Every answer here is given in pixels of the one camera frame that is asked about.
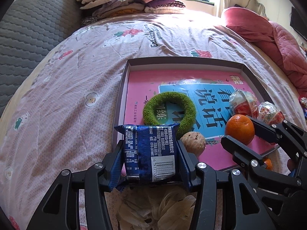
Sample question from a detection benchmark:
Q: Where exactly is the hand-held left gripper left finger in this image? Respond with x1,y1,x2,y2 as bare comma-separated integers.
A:
26,139,126,230

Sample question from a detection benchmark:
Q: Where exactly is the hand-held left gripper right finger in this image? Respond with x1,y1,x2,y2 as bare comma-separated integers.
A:
177,141,276,230

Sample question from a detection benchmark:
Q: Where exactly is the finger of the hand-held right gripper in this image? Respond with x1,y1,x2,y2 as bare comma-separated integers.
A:
221,135,302,190
246,116,307,154

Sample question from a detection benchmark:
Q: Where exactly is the large orange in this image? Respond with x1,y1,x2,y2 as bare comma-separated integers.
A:
225,114,255,145

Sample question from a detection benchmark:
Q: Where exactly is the red snack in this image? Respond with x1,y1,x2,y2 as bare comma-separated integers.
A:
229,89,259,118
258,101,285,126

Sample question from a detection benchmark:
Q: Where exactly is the blue snack packet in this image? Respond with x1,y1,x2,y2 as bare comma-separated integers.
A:
114,123,181,192

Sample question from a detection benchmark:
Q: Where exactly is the green knitted hair band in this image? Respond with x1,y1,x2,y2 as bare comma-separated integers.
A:
143,91,196,137

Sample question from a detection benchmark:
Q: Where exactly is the grey cardboard box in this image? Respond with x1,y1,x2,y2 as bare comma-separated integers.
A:
111,57,286,173

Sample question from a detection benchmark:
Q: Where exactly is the walnut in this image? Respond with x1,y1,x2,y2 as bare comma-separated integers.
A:
180,131,206,160

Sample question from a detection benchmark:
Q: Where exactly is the beige mesh scrunchie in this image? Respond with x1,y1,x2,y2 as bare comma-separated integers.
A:
116,184,197,230

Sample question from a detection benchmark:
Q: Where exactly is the colourful snack packet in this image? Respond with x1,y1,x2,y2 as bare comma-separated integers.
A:
299,96,307,119

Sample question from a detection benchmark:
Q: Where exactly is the strawberry printed bed sheet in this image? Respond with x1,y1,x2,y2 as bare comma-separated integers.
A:
0,13,307,230

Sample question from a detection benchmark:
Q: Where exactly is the pink quilt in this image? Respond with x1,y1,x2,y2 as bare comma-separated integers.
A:
221,7,307,99

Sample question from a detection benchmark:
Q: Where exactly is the pink book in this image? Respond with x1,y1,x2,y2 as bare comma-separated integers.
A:
121,71,280,172

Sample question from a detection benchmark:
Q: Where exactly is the black monitor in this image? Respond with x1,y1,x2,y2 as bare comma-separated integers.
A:
290,7,307,39

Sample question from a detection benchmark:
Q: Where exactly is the grey quilted headboard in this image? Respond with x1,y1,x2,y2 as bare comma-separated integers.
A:
0,0,83,116

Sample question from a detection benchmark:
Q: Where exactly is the pile of folded clothes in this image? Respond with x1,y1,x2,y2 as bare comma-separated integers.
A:
71,0,187,21

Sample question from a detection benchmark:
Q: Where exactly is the white wall cable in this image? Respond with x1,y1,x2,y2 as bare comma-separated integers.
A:
247,0,268,18

